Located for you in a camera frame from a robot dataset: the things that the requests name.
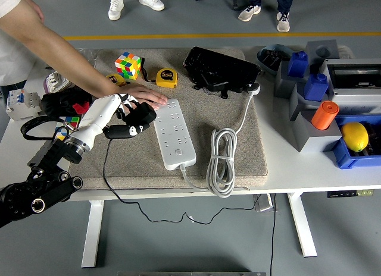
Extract person's left hand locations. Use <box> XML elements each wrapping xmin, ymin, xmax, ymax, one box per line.
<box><xmin>22</xmin><ymin>0</ymin><xmax>45</xmax><ymax>23</ymax></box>

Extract person's right hand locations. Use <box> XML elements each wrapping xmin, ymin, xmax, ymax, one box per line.
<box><xmin>114</xmin><ymin>83</ymin><xmax>168</xmax><ymax>111</ymax></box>

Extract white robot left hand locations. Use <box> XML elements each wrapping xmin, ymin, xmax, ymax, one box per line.
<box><xmin>68</xmin><ymin>93</ymin><xmax>152</xmax><ymax>146</ymax></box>

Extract black plug adapter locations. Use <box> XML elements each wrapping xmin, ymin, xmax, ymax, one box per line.
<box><xmin>122</xmin><ymin>102</ymin><xmax>157</xmax><ymax>128</ymax></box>

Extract thin black adapter cord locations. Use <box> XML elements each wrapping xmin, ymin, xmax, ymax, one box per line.
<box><xmin>102</xmin><ymin>137</ymin><xmax>260</xmax><ymax>225</ymax></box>

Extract white power strip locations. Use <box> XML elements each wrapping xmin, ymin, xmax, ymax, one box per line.
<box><xmin>153</xmin><ymin>98</ymin><xmax>198</xmax><ymax>171</ymax></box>

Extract red plastic clip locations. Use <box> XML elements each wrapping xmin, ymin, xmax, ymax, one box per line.
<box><xmin>73</xmin><ymin>102</ymin><xmax>90</xmax><ymax>115</ymax></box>

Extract small colourful puzzle cube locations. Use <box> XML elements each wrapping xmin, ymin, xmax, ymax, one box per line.
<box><xmin>55</xmin><ymin>116</ymin><xmax>82</xmax><ymax>142</ymax></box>

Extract yellow tape measure 5m label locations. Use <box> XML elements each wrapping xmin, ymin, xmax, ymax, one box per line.
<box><xmin>155</xmin><ymin>67</ymin><xmax>179</xmax><ymax>89</ymax></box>

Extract large colourful puzzle cube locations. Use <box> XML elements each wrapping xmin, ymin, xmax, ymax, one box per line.
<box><xmin>114</xmin><ymin>51</ymin><xmax>142</xmax><ymax>80</ymax></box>

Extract yellow tape measure black label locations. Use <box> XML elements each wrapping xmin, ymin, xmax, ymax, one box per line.
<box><xmin>105</xmin><ymin>74</ymin><xmax>127</xmax><ymax>87</ymax></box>

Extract black cloth pouch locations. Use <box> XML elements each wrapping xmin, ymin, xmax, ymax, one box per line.
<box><xmin>40</xmin><ymin>87</ymin><xmax>93</xmax><ymax>122</ymax></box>

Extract person's body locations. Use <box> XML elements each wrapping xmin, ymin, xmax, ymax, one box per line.
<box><xmin>0</xmin><ymin>0</ymin><xmax>37</xmax><ymax>94</ymax></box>

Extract grey-brown mat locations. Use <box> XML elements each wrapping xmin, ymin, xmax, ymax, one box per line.
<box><xmin>67</xmin><ymin>48</ymin><xmax>268</xmax><ymax>191</ymax></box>

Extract black power brick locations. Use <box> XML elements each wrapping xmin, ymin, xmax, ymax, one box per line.
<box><xmin>204</xmin><ymin>79</ymin><xmax>232</xmax><ymax>93</ymax></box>

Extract white circuit breaker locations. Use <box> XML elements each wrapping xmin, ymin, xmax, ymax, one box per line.
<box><xmin>5</xmin><ymin>88</ymin><xmax>42</xmax><ymax>121</ymax></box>

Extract white sneaker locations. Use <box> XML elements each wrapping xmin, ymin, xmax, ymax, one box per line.
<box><xmin>108</xmin><ymin>0</ymin><xmax>124</xmax><ymax>21</ymax></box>
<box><xmin>139</xmin><ymin>0</ymin><xmax>165</xmax><ymax>11</ymax></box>

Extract black plastic tray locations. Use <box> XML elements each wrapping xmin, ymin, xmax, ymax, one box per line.
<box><xmin>182</xmin><ymin>46</ymin><xmax>261</xmax><ymax>94</ymax></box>

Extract white table leg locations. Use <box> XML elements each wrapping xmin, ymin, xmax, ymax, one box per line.
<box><xmin>287</xmin><ymin>192</ymin><xmax>318</xmax><ymax>258</ymax></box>
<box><xmin>81</xmin><ymin>200</ymin><xmax>105</xmax><ymax>268</ymax></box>

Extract blue-grey bowl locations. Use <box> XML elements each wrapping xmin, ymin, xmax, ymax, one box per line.
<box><xmin>256</xmin><ymin>43</ymin><xmax>294</xmax><ymax>77</ymax></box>

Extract black chair base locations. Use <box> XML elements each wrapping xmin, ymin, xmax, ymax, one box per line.
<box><xmin>193</xmin><ymin>0</ymin><xmax>241</xmax><ymax>11</ymax></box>

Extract black binder clips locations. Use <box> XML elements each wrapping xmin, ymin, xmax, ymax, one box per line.
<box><xmin>263</xmin><ymin>49</ymin><xmax>291</xmax><ymax>71</ymax></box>

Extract grey sneaker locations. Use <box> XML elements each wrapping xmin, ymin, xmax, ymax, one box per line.
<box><xmin>238</xmin><ymin>4</ymin><xmax>262</xmax><ymax>23</ymax></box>
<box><xmin>276</xmin><ymin>11</ymin><xmax>291</xmax><ymax>33</ymax></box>

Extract grey shape holder block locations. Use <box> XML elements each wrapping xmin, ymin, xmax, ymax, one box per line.
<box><xmin>289</xmin><ymin>82</ymin><xmax>330</xmax><ymax>123</ymax></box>
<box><xmin>273</xmin><ymin>59</ymin><xmax>311</xmax><ymax>99</ymax></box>
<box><xmin>292</xmin><ymin>109</ymin><xmax>343</xmax><ymax>153</ymax></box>

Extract blue square bottle block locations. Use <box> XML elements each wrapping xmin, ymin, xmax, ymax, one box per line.
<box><xmin>287</xmin><ymin>51</ymin><xmax>310</xmax><ymax>79</ymax></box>

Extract blue hexagonal bottle block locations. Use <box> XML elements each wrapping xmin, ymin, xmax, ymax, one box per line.
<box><xmin>303</xmin><ymin>73</ymin><xmax>329</xmax><ymax>102</ymax></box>

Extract grey block with round hole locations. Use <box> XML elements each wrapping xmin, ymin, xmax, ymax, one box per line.
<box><xmin>306</xmin><ymin>39</ymin><xmax>340</xmax><ymax>65</ymax></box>

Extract orange cylinder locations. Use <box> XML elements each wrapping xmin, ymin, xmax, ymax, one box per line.
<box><xmin>311</xmin><ymin>101</ymin><xmax>340</xmax><ymax>131</ymax></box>

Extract grey electrical box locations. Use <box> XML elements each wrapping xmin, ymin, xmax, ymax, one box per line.
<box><xmin>320</xmin><ymin>58</ymin><xmax>381</xmax><ymax>116</ymax></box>

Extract yellow lemon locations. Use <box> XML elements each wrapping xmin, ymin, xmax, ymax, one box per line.
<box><xmin>340</xmin><ymin>122</ymin><xmax>370</xmax><ymax>153</ymax></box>

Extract blue storage bin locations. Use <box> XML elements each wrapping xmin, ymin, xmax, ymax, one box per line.
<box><xmin>323</xmin><ymin>114</ymin><xmax>381</xmax><ymax>170</ymax></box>

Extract black table control panel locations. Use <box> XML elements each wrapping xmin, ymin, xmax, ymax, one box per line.
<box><xmin>327</xmin><ymin>189</ymin><xmax>374</xmax><ymax>199</ymax></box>

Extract black parts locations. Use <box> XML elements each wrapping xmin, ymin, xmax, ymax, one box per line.
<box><xmin>355</xmin><ymin>122</ymin><xmax>381</xmax><ymax>156</ymax></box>

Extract black tape measure strap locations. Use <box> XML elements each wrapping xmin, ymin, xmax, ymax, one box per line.
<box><xmin>140</xmin><ymin>57</ymin><xmax>157</xmax><ymax>82</ymax></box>

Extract white power strip cable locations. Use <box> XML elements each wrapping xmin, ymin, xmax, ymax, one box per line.
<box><xmin>178</xmin><ymin>81</ymin><xmax>263</xmax><ymax>199</ymax></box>

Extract metal bracket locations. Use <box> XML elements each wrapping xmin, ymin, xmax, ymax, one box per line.
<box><xmin>252</xmin><ymin>193</ymin><xmax>279</xmax><ymax>213</ymax></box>

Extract black hanging cable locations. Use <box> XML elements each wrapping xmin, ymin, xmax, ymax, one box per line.
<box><xmin>269</xmin><ymin>194</ymin><xmax>277</xmax><ymax>276</ymax></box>

